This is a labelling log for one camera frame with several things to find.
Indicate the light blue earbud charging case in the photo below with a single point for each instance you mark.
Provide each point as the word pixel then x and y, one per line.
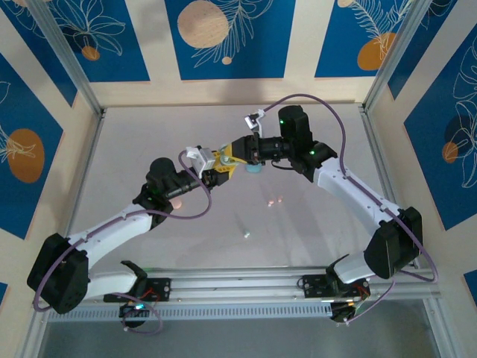
pixel 254 169

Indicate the pink earbud charging case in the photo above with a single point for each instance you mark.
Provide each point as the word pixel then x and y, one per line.
pixel 178 204

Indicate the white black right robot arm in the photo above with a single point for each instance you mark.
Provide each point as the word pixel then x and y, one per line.
pixel 354 194

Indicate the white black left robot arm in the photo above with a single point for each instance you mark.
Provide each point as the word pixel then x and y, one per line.
pixel 112 231

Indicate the blue poster large beige circle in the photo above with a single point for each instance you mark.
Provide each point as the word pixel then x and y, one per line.
pixel 261 56

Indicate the blue poster orange circle feather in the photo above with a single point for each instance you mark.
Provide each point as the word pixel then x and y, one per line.
pixel 335 44

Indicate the blue poster white flower print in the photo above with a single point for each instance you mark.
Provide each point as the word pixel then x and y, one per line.
pixel 123 56

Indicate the small circuit board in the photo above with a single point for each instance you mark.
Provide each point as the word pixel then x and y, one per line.
pixel 348 311
pixel 134 309

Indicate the blue poster dark circle flower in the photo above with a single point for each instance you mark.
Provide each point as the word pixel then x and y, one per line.
pixel 439 179

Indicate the blue poster white line print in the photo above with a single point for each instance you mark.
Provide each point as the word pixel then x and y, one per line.
pixel 33 56
pixel 428 48

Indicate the aluminium table side rail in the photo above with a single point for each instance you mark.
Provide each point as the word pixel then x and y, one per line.
pixel 74 194
pixel 384 168

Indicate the aluminium arm base rail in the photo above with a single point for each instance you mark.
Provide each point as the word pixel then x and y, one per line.
pixel 242 283

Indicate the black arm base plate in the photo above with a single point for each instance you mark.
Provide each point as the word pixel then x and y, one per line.
pixel 316 287
pixel 160 289

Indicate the aluminium frame post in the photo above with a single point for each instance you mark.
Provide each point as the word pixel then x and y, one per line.
pixel 403 56
pixel 68 56

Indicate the blue floral wall poster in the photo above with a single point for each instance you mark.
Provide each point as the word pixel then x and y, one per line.
pixel 37 112

